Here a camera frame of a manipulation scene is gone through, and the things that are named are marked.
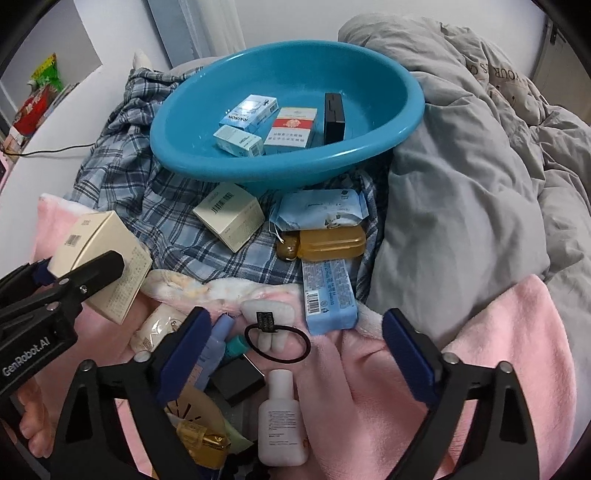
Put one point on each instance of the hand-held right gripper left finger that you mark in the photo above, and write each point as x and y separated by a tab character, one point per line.
184	355

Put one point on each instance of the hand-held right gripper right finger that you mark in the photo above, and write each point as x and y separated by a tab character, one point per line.
411	355

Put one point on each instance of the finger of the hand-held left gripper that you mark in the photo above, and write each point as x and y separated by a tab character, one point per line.
27	277
99	270

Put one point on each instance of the beige soap block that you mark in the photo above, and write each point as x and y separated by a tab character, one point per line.
111	240
231	214

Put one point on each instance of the small pale blue box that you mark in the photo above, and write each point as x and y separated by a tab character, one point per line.
235	138

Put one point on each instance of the light blue cigarette pack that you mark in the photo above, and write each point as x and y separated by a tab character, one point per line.
249	113

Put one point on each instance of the red white cigarette pack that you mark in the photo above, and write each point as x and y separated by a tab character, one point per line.
291	131

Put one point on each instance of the black rectangular box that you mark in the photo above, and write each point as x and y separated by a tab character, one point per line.
334	120

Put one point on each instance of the blue plastic basin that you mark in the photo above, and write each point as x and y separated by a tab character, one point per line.
295	74

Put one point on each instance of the person's left hand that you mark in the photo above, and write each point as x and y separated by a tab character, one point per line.
34	415

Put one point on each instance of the light blue tube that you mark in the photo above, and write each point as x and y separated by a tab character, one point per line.
214	344

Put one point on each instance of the cream soap packet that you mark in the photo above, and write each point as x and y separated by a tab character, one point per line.
154	330

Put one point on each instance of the small teal cap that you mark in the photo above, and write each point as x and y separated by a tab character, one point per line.
236	347

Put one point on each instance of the pink fleece blanket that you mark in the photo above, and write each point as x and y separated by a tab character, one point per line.
360	369

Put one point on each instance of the beige slotted disc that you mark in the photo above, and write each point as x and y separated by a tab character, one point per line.
198	406

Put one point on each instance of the black square box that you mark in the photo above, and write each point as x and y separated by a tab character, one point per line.
235	381

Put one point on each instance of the blue plaid shirt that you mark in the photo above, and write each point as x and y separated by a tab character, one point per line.
152	217

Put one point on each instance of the gold perfume bottle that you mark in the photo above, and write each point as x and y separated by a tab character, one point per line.
203	443

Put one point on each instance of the light blue soap box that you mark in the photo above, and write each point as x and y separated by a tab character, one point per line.
328	295

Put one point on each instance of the white plastic bottle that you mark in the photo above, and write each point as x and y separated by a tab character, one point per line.
281	424

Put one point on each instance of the amber plastic box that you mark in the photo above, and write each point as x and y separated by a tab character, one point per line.
330	242

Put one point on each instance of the small brown round bottle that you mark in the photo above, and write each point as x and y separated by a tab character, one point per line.
287	249

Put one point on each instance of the grey duvet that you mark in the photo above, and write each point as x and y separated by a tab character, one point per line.
461	207

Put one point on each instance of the red snack packet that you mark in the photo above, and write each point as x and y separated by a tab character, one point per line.
32	110

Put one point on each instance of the light blue wipes pack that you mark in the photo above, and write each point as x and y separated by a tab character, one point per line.
318	207

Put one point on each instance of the green snack packet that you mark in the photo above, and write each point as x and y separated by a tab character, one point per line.
48	74

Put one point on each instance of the white cloth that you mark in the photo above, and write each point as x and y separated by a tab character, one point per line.
141	60

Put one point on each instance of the grey pillow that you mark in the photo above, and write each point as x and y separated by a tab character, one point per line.
198	64

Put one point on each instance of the pale blue curtain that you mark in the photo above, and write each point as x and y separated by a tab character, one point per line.
203	27

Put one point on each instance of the grey door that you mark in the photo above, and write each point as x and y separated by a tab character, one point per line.
551	60

